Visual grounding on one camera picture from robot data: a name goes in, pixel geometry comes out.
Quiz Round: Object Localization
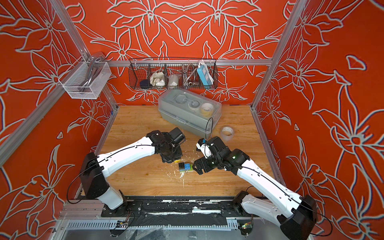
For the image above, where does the clear tape roll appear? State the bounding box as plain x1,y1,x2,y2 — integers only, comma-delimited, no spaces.
220,126,235,142

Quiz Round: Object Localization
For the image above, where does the black wire basket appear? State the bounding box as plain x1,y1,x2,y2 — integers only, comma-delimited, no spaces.
128,57,219,90

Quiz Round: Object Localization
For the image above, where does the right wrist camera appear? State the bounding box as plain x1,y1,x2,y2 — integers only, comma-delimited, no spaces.
196,139,212,159

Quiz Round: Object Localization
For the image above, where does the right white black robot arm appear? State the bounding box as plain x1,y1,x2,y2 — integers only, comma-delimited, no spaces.
193,145,319,240

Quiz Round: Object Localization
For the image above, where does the white crumpled item in basket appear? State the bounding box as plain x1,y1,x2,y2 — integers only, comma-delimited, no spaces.
150,72,166,87

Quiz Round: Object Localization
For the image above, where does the blue box in basket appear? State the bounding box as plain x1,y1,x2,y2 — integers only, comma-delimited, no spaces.
197,65,213,88

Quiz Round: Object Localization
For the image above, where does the clear plastic bin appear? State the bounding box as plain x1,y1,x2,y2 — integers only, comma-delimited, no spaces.
59,61,112,100

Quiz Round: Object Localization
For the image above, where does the black lego brick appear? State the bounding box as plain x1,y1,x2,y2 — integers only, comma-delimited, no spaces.
179,163,185,171

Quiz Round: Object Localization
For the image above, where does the grey plastic toolbox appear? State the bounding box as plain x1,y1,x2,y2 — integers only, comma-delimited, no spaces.
158,89,222,139

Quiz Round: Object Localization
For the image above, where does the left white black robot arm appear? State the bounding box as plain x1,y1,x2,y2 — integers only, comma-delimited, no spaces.
80,128,186,211

